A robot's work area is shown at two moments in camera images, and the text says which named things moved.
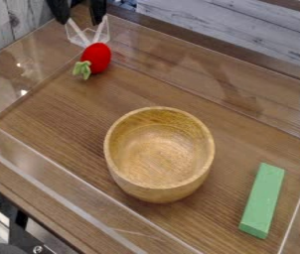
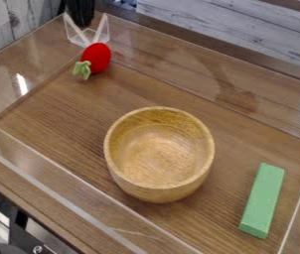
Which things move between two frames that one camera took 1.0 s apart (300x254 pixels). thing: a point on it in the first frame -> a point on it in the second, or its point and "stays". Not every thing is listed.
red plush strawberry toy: [95, 59] stays
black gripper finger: [96, 8] -> [80, 10]
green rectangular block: [261, 200] stays
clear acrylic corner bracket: [88, 36] stays
